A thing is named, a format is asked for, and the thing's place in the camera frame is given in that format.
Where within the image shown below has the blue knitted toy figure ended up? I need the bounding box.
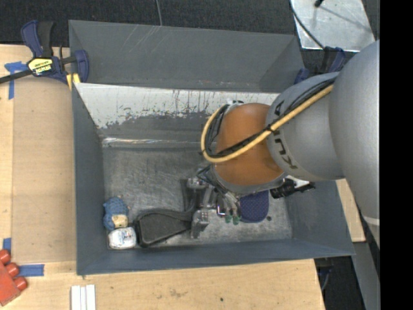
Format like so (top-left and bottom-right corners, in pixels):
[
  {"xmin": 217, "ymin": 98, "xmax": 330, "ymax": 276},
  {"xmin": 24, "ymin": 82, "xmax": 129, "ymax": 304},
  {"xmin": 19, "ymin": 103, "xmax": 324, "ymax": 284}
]
[{"xmin": 103, "ymin": 196, "xmax": 130, "ymax": 232}]

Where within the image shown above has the dark blue dotted cloth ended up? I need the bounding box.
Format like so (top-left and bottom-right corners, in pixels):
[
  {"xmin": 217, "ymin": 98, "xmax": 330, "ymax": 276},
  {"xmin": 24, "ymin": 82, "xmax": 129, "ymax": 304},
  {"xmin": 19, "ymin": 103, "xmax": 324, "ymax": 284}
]
[{"xmin": 239, "ymin": 190, "xmax": 270, "ymax": 223}]

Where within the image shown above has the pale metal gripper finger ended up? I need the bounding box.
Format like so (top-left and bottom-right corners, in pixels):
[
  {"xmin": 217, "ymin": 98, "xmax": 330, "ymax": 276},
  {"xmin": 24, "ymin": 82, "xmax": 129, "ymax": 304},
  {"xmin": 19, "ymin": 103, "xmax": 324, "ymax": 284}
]
[
  {"xmin": 190, "ymin": 209, "xmax": 210, "ymax": 240},
  {"xmin": 186, "ymin": 177, "xmax": 204, "ymax": 194}
]

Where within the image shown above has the grey metal bin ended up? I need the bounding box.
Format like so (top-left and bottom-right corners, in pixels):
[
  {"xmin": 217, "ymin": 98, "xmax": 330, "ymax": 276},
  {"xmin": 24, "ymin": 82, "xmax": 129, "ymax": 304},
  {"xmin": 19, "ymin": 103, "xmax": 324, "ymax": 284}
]
[{"xmin": 67, "ymin": 19, "xmax": 356, "ymax": 276}]

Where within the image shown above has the white printed packet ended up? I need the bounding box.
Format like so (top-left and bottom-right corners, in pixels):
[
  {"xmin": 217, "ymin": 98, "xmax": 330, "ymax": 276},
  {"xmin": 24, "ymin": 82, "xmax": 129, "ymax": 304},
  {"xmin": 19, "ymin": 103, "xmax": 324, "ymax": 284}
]
[{"xmin": 107, "ymin": 227, "xmax": 137, "ymax": 250}]

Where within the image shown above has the black cylinder on white bracket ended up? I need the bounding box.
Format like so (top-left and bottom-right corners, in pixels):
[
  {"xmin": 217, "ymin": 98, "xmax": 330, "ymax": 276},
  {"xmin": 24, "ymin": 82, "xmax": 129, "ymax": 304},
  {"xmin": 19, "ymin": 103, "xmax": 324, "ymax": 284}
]
[{"xmin": 269, "ymin": 177, "xmax": 316, "ymax": 200}]

